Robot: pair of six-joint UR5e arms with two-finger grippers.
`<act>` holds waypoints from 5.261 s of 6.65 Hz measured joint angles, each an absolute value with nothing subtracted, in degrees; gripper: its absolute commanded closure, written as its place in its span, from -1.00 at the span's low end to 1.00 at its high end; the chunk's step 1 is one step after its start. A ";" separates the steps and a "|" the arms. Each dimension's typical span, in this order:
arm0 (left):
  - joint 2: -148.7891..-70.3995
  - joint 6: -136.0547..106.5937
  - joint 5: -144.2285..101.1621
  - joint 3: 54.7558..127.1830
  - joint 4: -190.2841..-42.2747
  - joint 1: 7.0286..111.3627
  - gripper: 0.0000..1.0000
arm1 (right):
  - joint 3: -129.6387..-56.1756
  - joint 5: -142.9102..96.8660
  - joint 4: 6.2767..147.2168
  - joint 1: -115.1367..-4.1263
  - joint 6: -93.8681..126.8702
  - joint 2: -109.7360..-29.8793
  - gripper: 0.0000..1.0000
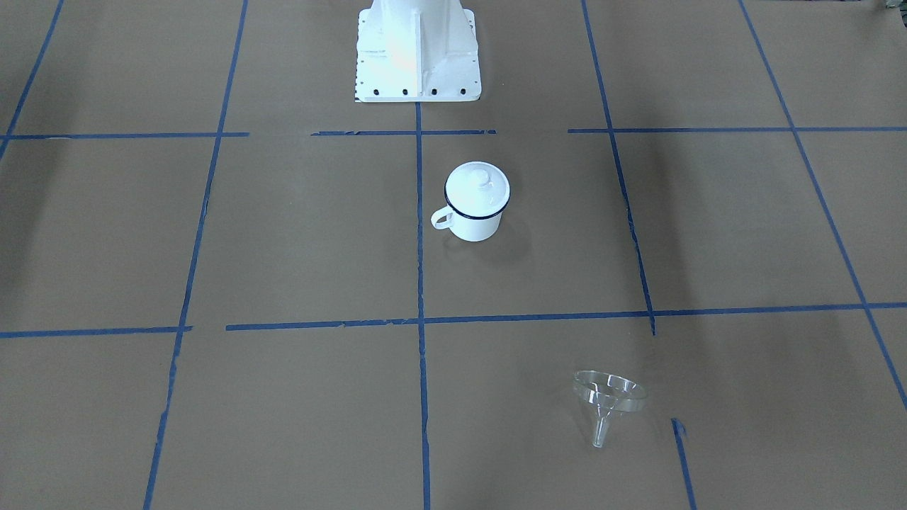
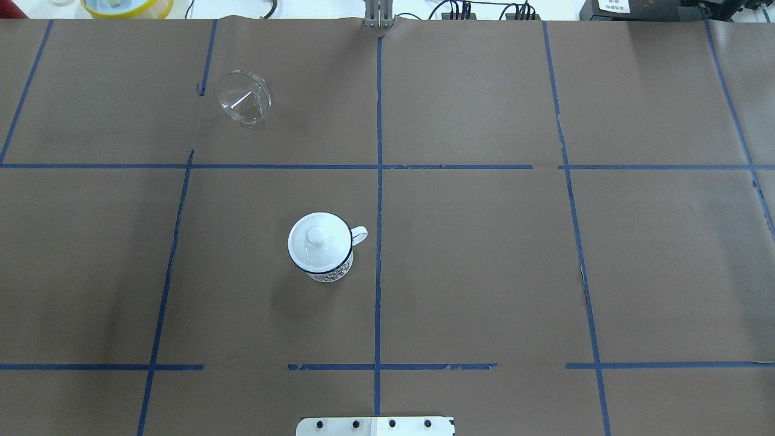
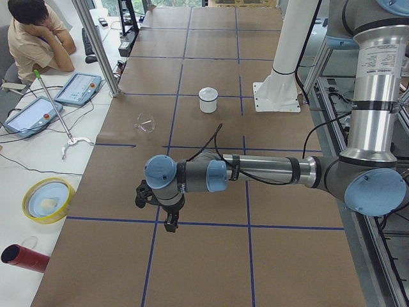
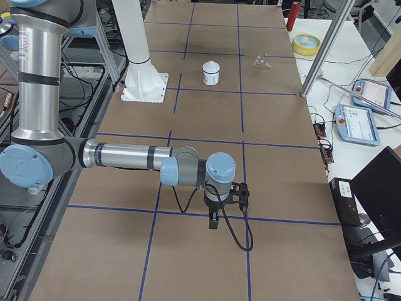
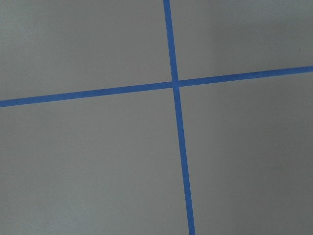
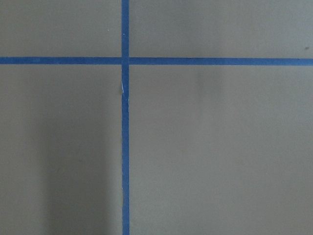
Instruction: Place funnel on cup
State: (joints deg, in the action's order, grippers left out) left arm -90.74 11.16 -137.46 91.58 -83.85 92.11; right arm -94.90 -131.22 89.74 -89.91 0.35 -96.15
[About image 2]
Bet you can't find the clear glass funnel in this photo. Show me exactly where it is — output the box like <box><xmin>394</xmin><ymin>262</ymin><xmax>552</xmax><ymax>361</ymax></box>
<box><xmin>216</xmin><ymin>69</ymin><xmax>272</xmax><ymax>126</ymax></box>

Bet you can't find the white enamel cup blue rim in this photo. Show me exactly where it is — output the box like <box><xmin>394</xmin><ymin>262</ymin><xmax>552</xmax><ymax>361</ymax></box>
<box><xmin>287</xmin><ymin>212</ymin><xmax>369</xmax><ymax>283</ymax></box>

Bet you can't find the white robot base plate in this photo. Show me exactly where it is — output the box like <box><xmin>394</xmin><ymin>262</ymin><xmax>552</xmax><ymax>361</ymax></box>
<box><xmin>295</xmin><ymin>416</ymin><xmax>456</xmax><ymax>435</ymax></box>

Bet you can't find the white cup lid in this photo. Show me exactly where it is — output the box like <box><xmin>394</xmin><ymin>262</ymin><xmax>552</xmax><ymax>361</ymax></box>
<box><xmin>287</xmin><ymin>212</ymin><xmax>354</xmax><ymax>274</ymax></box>

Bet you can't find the grey metal bracket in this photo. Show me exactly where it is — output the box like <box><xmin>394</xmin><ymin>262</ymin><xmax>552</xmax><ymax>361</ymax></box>
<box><xmin>364</xmin><ymin>0</ymin><xmax>395</xmax><ymax>28</ymax></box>

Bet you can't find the dark equipment box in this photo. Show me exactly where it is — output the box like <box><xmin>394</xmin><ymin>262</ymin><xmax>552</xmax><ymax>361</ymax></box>
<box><xmin>578</xmin><ymin>1</ymin><xmax>708</xmax><ymax>22</ymax></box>

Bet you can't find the black power strip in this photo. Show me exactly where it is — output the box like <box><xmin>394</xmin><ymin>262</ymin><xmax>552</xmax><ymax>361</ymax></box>
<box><xmin>428</xmin><ymin>1</ymin><xmax>541</xmax><ymax>21</ymax></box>

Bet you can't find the yellow tape roll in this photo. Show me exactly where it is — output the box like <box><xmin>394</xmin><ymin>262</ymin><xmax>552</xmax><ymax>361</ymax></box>
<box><xmin>80</xmin><ymin>1</ymin><xmax>175</xmax><ymax>19</ymax></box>

